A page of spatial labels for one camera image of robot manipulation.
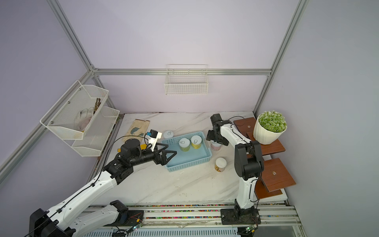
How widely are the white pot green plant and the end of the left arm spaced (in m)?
0.47

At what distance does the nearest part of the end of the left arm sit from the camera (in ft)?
1.77

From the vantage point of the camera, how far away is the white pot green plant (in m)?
0.68
